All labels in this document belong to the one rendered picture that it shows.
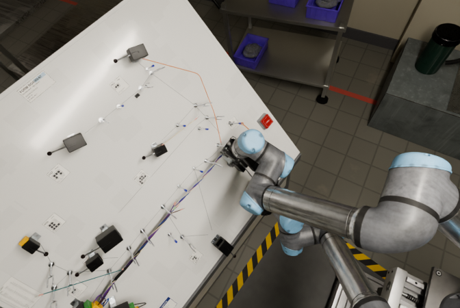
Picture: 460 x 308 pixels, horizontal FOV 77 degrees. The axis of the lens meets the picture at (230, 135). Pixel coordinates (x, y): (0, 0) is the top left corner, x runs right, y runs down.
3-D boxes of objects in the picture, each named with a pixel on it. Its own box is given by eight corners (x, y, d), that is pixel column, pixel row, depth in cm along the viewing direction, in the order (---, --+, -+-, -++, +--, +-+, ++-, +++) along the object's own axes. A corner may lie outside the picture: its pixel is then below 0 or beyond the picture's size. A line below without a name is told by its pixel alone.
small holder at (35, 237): (42, 255, 95) (41, 264, 90) (20, 241, 92) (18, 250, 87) (54, 244, 97) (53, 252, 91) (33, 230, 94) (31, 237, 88)
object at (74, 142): (44, 146, 94) (42, 148, 86) (79, 131, 99) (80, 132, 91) (51, 158, 95) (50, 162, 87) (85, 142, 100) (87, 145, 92)
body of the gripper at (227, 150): (230, 137, 115) (236, 131, 104) (247, 151, 115) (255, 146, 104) (218, 152, 113) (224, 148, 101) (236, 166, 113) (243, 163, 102)
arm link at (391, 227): (429, 284, 59) (248, 214, 93) (441, 234, 63) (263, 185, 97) (422, 265, 52) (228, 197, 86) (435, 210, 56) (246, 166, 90)
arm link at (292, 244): (315, 254, 102) (313, 229, 98) (284, 259, 102) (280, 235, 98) (309, 238, 109) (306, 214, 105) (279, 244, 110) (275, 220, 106)
